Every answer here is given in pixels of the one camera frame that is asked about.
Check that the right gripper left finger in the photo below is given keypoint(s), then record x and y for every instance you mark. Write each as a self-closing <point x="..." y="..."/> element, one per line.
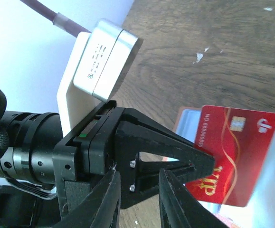
<point x="101" y="207"/>

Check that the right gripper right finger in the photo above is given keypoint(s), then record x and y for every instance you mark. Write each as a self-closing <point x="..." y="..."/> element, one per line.
<point x="179" y="209"/>

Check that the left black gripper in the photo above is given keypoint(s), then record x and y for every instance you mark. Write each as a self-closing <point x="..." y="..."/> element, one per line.
<point x="136" y="145"/>

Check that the pink card holder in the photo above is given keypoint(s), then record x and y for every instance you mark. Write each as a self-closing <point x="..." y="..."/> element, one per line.
<point x="260" y="210"/>

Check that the red VIP card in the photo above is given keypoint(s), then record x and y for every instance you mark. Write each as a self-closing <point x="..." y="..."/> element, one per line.
<point x="239" y="140"/>

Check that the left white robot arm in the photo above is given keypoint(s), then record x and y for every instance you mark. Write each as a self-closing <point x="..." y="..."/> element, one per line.
<point x="27" y="143"/>

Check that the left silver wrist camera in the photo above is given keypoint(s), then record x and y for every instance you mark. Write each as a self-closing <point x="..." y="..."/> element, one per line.
<point x="98" y="64"/>

